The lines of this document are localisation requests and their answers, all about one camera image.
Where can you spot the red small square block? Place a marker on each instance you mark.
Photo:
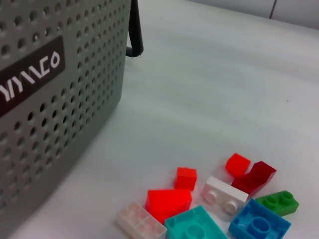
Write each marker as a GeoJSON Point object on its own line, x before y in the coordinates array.
{"type": "Point", "coordinates": [238, 164]}

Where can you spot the blue square block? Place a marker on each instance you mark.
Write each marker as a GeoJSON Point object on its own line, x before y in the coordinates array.
{"type": "Point", "coordinates": [259, 219]}

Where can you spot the green rectangular block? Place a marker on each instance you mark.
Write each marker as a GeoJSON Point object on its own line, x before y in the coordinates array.
{"type": "Point", "coordinates": [281, 204]}

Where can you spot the tiny red stud block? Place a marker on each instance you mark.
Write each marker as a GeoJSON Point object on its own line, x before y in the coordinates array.
{"type": "Point", "coordinates": [185, 179]}

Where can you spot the orange red sloped block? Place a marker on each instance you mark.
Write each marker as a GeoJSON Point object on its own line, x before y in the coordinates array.
{"type": "Point", "coordinates": [167, 201]}

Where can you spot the grey perforated plastic storage basket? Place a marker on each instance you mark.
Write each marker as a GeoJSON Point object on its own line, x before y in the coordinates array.
{"type": "Point", "coordinates": [74, 74]}

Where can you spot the white small block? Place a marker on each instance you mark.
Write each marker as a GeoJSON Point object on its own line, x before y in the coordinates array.
{"type": "Point", "coordinates": [224, 193]}

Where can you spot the translucent white pink block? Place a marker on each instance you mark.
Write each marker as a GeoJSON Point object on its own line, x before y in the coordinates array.
{"type": "Point", "coordinates": [137, 219]}

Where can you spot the teal square block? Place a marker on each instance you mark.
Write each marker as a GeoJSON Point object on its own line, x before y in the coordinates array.
{"type": "Point", "coordinates": [194, 224]}

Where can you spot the dark red long block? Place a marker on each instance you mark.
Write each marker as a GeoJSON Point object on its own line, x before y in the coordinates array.
{"type": "Point", "coordinates": [259, 174]}

